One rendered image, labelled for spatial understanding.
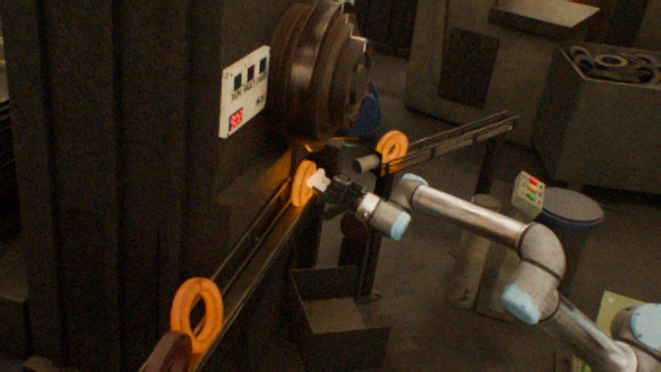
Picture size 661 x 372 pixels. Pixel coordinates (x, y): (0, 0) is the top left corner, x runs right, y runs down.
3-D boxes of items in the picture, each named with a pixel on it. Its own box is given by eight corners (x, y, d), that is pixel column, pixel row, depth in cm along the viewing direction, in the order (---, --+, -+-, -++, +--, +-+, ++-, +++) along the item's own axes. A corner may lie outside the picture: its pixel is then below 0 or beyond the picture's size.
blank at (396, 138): (381, 173, 274) (387, 176, 272) (369, 149, 263) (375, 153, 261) (406, 147, 278) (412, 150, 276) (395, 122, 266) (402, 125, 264)
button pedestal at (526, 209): (474, 316, 297) (510, 193, 268) (481, 286, 318) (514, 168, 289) (511, 328, 294) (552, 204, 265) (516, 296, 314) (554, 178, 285)
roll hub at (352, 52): (324, 138, 205) (335, 48, 192) (350, 108, 229) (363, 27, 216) (341, 143, 204) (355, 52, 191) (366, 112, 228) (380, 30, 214)
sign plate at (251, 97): (218, 136, 177) (221, 70, 169) (259, 105, 199) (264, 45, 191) (226, 139, 177) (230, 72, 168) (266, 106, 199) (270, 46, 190)
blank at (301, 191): (291, 174, 217) (301, 176, 216) (308, 152, 229) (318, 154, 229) (289, 214, 225) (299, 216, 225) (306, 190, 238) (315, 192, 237)
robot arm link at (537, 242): (573, 231, 187) (399, 166, 236) (551, 270, 185) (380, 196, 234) (587, 249, 194) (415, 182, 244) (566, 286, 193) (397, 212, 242)
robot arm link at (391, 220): (397, 243, 226) (400, 240, 216) (364, 224, 227) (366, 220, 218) (411, 218, 228) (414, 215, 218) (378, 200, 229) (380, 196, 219)
